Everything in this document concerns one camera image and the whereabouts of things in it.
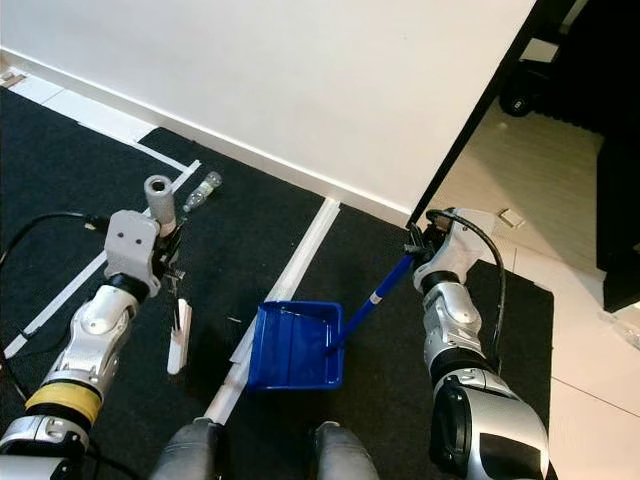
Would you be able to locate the grey right robot leg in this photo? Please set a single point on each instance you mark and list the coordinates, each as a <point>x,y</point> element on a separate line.
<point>345,457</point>

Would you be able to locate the grey left robot leg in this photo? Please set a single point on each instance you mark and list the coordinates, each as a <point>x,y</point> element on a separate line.
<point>195,457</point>

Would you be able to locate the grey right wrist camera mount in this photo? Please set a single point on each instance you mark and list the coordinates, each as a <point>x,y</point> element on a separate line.
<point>457,242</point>

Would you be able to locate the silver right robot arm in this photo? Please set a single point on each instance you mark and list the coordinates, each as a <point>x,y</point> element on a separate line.
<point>455,325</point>

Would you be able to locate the black cabinet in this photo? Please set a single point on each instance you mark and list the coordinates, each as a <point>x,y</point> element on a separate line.
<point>622,220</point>

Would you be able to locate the black wheeled furniture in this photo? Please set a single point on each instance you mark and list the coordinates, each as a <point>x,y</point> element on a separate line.
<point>520,100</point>

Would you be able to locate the small white scrap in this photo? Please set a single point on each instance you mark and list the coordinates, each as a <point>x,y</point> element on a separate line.
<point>512,217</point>

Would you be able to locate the light grey left wrist camera mount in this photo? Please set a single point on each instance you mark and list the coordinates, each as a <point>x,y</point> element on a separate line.
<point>132,250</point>

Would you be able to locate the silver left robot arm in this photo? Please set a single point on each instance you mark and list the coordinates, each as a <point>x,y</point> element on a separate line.
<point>100,330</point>

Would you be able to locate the grey robot leg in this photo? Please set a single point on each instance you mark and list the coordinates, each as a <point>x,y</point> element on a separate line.
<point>345,457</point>
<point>195,457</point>

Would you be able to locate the clear plastic bottle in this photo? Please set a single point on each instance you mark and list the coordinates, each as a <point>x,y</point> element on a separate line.
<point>205,190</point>

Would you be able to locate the small white object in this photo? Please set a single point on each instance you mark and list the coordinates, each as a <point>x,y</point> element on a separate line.
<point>12,78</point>

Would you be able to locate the black floor mat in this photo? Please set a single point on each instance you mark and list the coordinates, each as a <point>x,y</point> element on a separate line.
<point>380,400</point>
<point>240,240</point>
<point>60,160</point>

